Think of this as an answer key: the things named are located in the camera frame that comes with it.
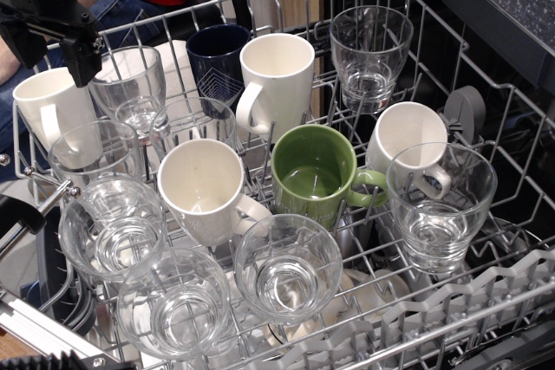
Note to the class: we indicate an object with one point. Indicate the clear glass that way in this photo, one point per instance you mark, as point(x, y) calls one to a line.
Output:
point(115, 223)
point(96, 150)
point(369, 47)
point(288, 268)
point(189, 119)
point(174, 304)
point(436, 233)
point(131, 86)

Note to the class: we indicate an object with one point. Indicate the white mug far left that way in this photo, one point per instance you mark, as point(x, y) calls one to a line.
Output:
point(53, 105)

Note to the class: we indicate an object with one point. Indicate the clear glass left middle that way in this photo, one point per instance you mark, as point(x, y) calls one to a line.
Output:
point(96, 150)

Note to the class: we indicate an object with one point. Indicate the clear glass back left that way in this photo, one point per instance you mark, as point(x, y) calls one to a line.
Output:
point(131, 86)

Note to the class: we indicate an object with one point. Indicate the grey zigzag cup shelf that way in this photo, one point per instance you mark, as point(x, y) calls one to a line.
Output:
point(413, 331)

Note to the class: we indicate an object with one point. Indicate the clear glass front right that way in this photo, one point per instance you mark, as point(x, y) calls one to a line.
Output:
point(436, 233)

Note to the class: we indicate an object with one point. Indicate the clear glass back right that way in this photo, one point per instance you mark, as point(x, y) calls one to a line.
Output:
point(369, 47)

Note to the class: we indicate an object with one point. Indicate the clear glass front bottom left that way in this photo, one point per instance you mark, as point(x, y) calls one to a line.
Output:
point(174, 304)

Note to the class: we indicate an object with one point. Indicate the tall white mug centre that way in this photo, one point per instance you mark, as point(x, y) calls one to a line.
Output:
point(278, 71)

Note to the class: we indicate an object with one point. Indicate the white mug front centre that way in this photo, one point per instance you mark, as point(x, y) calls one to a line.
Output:
point(202, 183)

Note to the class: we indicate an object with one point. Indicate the white mug right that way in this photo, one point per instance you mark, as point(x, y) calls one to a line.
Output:
point(414, 138)

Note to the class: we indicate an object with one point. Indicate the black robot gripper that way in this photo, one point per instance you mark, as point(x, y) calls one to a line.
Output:
point(27, 26)

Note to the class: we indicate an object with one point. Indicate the grey plastic rack clip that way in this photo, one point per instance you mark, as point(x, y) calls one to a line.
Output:
point(465, 113)

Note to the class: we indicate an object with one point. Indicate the dark speckled countertop edge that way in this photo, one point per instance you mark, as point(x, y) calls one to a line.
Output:
point(498, 1)

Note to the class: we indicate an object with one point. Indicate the green ceramic mug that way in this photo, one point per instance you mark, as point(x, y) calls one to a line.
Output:
point(315, 170)

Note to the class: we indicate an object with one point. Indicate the dark blue patterned mug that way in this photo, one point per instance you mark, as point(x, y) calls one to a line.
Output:
point(213, 54)

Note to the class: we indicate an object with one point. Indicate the clear glass front centre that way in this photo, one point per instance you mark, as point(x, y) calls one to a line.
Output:
point(288, 268)

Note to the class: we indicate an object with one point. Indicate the clear glass centre back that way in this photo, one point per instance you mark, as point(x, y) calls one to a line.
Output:
point(189, 119)

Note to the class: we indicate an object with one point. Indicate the black clamp with metal screw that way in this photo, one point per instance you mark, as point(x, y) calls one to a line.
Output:
point(27, 217)

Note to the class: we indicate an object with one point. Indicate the metal wire dishwasher rack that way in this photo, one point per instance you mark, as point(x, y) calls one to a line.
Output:
point(517, 137)

